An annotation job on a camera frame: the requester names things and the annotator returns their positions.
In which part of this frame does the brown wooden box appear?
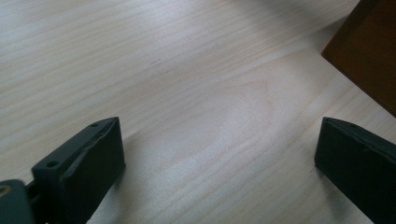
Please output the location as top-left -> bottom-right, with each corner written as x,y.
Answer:
320,0 -> 396,119

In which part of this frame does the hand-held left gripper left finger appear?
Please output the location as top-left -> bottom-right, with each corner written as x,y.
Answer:
31,116 -> 127,224

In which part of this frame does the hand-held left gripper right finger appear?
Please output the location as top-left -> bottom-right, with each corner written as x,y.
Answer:
314,116 -> 396,224

